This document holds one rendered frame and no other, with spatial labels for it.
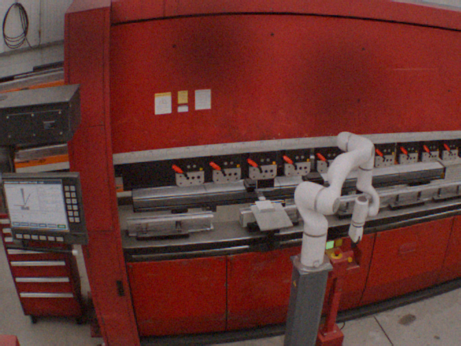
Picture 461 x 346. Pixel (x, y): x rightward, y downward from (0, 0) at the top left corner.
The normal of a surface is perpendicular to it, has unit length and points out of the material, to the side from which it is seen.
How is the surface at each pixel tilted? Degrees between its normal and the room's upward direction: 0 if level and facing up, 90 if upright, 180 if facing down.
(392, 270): 90
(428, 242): 90
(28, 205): 90
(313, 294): 90
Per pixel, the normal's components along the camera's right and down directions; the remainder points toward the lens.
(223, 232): 0.00, -0.90
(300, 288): -0.51, 0.37
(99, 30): 0.20, 0.42
